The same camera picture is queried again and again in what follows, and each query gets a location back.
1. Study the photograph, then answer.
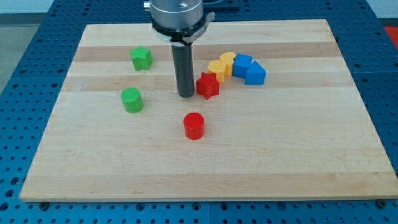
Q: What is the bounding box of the red star block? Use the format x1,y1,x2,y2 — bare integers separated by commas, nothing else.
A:
196,72,220,100

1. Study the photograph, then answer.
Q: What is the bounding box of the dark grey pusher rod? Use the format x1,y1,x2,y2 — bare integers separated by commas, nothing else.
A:
172,45,195,98

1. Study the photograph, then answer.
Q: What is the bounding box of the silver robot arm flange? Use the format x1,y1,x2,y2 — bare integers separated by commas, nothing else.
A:
144,0,215,47

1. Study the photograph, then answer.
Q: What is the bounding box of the yellow hexagon block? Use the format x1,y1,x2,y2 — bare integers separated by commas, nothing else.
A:
208,60,226,83

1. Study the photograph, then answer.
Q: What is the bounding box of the green star block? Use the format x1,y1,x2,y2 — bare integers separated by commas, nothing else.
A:
130,45,153,70

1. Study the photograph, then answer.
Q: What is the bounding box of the red cylinder block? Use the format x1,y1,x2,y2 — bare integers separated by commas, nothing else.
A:
183,113,205,140

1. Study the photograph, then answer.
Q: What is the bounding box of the yellow heart block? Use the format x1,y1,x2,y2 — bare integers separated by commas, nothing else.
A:
220,52,236,77

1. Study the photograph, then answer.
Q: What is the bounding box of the blue cube block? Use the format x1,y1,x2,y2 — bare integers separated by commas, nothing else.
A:
232,54,253,78

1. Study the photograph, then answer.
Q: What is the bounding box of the blue triangle block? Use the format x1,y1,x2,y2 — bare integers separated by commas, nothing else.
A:
244,61,267,85

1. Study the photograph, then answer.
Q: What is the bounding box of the green cylinder block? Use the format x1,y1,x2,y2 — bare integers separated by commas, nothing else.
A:
121,87,144,113

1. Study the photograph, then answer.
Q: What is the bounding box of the light wooden board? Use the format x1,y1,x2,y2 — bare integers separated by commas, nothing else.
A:
20,19,397,202

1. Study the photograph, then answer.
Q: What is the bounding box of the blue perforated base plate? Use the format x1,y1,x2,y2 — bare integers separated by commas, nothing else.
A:
1,1,397,223

